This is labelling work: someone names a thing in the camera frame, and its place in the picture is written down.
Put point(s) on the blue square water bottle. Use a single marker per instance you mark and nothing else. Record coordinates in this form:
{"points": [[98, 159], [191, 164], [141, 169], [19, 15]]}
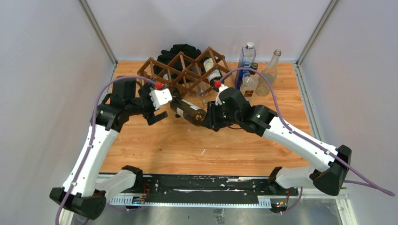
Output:
{"points": [[247, 57]]}

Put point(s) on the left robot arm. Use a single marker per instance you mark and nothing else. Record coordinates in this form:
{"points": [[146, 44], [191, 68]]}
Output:
{"points": [[81, 193]]}

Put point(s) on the dark wine bottle silver cap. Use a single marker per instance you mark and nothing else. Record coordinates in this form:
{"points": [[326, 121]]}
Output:
{"points": [[187, 110]]}

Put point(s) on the clear bottle in rack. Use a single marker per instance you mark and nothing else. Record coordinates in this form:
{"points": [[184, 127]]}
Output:
{"points": [[201, 92]]}

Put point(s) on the brown wooden wine rack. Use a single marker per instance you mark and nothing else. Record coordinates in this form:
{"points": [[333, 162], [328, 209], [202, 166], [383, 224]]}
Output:
{"points": [[183, 72]]}

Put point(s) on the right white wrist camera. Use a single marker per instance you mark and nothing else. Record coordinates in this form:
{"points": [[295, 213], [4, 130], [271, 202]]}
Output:
{"points": [[221, 88]]}

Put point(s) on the small clear liquor bottle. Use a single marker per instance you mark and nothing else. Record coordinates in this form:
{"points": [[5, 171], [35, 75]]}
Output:
{"points": [[248, 84]]}

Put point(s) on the dark wine bottle right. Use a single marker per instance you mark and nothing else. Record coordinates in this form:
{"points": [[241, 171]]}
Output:
{"points": [[215, 75]]}

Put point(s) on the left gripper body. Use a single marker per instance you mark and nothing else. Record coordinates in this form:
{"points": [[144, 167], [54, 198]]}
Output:
{"points": [[146, 106]]}

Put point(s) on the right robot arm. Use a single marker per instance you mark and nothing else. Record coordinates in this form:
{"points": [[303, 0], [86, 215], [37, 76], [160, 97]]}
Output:
{"points": [[329, 164]]}

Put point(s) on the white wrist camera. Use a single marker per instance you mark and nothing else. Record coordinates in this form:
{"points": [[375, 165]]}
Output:
{"points": [[160, 95], [221, 88]]}

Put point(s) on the clear wine bottle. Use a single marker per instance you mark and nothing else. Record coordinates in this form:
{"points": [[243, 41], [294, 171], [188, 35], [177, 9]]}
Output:
{"points": [[270, 73]]}

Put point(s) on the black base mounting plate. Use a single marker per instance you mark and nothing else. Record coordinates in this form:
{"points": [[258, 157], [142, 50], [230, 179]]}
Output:
{"points": [[177, 189]]}

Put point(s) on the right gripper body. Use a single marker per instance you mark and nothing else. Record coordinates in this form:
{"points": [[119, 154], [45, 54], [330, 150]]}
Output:
{"points": [[224, 119]]}

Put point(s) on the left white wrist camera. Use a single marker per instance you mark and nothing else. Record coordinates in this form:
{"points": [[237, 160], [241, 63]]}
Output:
{"points": [[160, 95]]}

